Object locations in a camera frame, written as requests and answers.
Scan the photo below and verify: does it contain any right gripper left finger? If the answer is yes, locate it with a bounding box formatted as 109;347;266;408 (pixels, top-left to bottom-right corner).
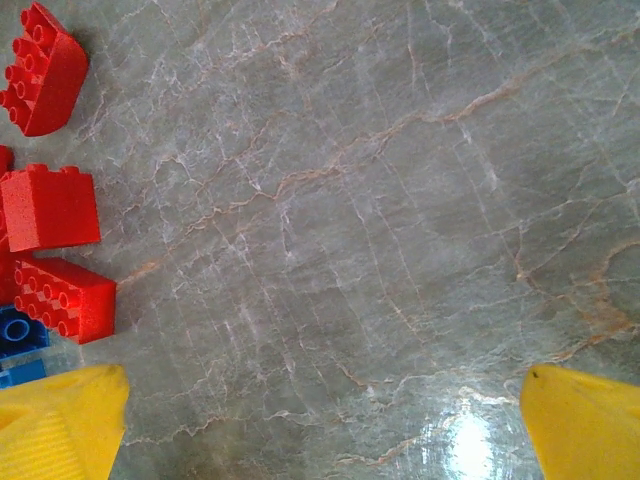
0;363;131;480

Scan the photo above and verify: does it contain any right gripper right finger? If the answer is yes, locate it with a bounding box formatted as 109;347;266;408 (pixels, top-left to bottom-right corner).
519;363;640;480

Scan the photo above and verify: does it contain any blue lego brick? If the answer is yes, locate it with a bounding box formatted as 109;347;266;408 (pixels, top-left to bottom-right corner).
0;303;52;359
0;356;49;392

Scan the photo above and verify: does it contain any long red lego brick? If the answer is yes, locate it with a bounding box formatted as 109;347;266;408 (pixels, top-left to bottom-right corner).
11;256;118;346

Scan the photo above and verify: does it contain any small red lego brick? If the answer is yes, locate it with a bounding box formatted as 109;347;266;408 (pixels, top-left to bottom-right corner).
0;249;21;307

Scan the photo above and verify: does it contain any red curved lego brick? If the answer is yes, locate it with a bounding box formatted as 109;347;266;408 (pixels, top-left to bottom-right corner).
0;1;91;138

